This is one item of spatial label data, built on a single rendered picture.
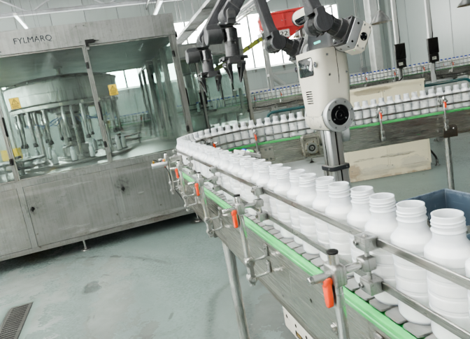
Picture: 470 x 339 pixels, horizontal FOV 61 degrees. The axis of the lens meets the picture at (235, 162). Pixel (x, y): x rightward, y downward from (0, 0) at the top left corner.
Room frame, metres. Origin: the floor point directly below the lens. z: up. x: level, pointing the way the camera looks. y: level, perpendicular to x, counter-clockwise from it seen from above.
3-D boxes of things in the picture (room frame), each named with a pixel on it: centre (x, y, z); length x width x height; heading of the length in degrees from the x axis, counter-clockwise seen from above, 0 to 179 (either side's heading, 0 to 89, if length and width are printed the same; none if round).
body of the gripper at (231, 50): (1.59, -0.07, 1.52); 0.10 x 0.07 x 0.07; 106
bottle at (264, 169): (1.03, -0.08, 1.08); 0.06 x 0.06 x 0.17
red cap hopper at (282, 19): (8.20, -1.39, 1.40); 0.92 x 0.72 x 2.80; 88
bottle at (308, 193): (0.81, -0.14, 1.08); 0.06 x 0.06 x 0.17
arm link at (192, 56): (2.01, 0.09, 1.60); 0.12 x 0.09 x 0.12; 108
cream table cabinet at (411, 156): (5.39, -2.00, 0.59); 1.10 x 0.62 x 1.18; 88
